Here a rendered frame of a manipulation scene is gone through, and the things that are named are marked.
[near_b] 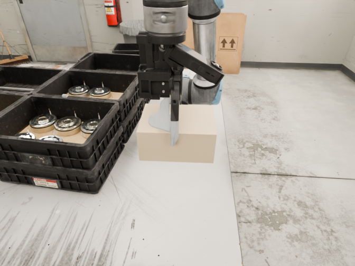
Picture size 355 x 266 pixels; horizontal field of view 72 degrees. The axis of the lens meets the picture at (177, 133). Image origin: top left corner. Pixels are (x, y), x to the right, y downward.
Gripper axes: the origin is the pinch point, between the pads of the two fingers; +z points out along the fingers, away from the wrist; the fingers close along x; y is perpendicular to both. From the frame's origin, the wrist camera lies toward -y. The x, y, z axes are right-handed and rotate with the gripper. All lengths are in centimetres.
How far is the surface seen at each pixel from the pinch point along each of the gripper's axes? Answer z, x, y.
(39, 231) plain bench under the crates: 39, 3, 43
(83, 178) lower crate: 31.3, -13.3, 33.1
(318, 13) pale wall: 30, -340, -182
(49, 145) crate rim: 17.0, -13.0, 40.4
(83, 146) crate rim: 16.3, -12.1, 29.2
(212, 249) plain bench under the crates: 38.9, 5.9, -10.5
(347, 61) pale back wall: 92, -327, -240
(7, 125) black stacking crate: 21, -29, 65
